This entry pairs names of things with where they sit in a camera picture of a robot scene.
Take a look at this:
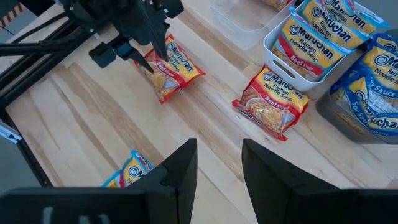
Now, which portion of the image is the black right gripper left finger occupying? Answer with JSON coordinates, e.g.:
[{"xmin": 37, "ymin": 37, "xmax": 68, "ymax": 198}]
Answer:
[{"xmin": 127, "ymin": 139, "xmax": 198, "ymax": 224}]

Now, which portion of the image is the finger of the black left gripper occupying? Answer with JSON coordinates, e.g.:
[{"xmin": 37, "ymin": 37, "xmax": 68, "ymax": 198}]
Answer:
[
  {"xmin": 126, "ymin": 49, "xmax": 155, "ymax": 75},
  {"xmin": 138, "ymin": 6, "xmax": 170, "ymax": 62}
]

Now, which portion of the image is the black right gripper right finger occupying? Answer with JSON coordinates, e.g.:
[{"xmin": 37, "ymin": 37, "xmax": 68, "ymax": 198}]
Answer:
[{"xmin": 243, "ymin": 139, "xmax": 349, "ymax": 224}]

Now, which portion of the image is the red Maruchan ramen packet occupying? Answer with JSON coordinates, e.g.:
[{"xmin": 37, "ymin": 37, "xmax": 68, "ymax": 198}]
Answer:
[
  {"xmin": 231, "ymin": 65, "xmax": 311, "ymax": 142},
  {"xmin": 261, "ymin": 0, "xmax": 295, "ymax": 12},
  {"xmin": 133, "ymin": 33, "xmax": 206, "ymax": 105}
]

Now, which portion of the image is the clear plastic bin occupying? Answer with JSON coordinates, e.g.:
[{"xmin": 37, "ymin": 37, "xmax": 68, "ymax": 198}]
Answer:
[{"xmin": 210, "ymin": 0, "xmax": 296, "ymax": 50}]

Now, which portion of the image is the grey plastic bin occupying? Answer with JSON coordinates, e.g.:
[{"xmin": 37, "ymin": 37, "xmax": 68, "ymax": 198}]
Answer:
[{"xmin": 315, "ymin": 29, "xmax": 398, "ymax": 146}]

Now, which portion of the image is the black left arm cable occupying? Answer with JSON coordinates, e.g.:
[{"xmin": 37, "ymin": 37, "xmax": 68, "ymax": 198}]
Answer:
[{"xmin": 11, "ymin": 12, "xmax": 68, "ymax": 44}]

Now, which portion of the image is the black aluminium table frame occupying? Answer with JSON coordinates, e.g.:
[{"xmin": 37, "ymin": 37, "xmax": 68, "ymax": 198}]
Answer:
[{"xmin": 0, "ymin": 18, "xmax": 94, "ymax": 187}]

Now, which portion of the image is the silver frame bracket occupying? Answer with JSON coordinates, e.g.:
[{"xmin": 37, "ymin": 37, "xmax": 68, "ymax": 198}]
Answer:
[{"xmin": 0, "ymin": 119, "xmax": 22, "ymax": 144}]

